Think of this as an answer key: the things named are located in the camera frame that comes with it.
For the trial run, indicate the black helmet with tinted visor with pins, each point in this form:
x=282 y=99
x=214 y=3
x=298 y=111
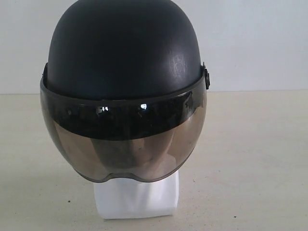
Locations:
x=123 y=93

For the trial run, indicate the white mannequin head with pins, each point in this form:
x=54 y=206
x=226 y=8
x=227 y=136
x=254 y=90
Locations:
x=123 y=198

